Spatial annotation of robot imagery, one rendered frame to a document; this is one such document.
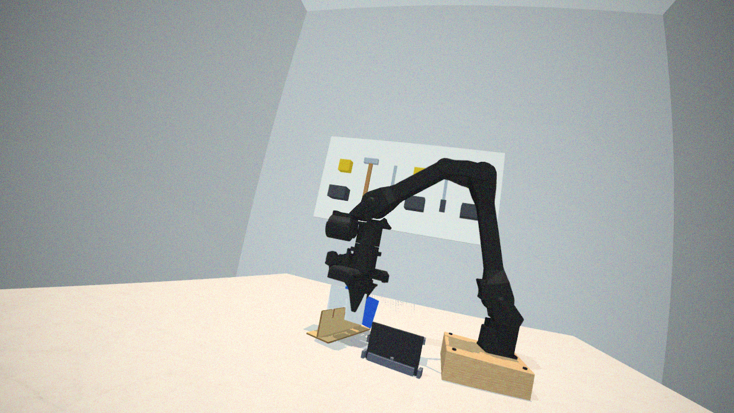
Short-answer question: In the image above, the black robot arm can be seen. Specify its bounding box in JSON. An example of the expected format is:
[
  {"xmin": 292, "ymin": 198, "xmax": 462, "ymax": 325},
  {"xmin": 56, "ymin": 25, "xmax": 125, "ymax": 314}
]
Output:
[{"xmin": 325, "ymin": 158, "xmax": 524, "ymax": 359}]

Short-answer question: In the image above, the blue board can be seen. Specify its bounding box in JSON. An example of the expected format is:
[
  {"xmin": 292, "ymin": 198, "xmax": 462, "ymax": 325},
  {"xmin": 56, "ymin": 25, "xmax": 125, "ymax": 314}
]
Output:
[{"xmin": 362, "ymin": 297, "xmax": 379, "ymax": 329}]

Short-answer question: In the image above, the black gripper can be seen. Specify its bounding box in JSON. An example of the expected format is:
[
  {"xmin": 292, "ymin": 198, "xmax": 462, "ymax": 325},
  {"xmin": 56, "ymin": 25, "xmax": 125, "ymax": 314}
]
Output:
[{"xmin": 327, "ymin": 243, "xmax": 389, "ymax": 312}]

